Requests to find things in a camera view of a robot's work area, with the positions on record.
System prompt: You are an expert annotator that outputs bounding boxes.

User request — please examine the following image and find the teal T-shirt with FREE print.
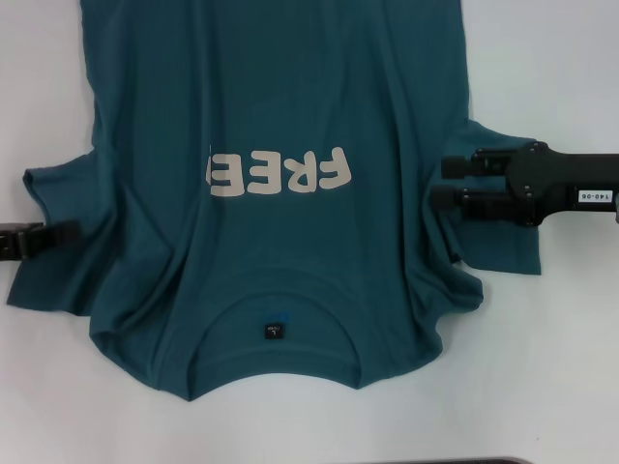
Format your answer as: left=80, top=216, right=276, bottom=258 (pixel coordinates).
left=4, top=0, right=543, bottom=403

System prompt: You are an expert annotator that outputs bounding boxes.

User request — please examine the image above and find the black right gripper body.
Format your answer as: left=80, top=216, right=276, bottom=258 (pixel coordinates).
left=505, top=141, right=619, bottom=228

